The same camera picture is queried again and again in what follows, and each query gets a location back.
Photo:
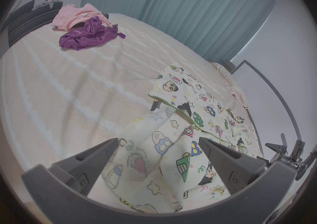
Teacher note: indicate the pink garment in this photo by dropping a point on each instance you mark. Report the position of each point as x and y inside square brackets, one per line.
[71, 16]

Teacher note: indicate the purple satin garment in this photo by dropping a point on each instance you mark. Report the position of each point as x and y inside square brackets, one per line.
[86, 36]

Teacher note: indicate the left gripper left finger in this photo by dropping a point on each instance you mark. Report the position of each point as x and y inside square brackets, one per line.
[84, 166]

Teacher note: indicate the black chest of drawers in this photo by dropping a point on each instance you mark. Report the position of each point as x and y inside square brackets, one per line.
[29, 24]

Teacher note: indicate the black garment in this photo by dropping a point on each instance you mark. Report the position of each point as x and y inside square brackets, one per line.
[105, 15]

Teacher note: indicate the grey bedside table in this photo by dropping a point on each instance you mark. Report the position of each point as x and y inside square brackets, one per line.
[227, 65]

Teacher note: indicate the white printed pyjama top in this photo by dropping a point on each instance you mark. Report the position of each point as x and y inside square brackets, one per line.
[173, 143]

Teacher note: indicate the blue-green curtain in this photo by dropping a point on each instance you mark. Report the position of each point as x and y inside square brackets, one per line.
[185, 7]

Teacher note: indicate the bed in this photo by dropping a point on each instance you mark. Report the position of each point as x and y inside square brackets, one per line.
[74, 81]

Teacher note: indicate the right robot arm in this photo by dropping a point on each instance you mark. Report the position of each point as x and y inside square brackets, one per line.
[299, 153]

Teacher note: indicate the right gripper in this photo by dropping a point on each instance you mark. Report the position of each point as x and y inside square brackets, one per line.
[282, 154]

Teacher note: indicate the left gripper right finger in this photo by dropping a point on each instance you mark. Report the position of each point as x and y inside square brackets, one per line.
[232, 166]

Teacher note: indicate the cream pillow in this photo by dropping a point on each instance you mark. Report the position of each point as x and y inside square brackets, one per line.
[232, 86]

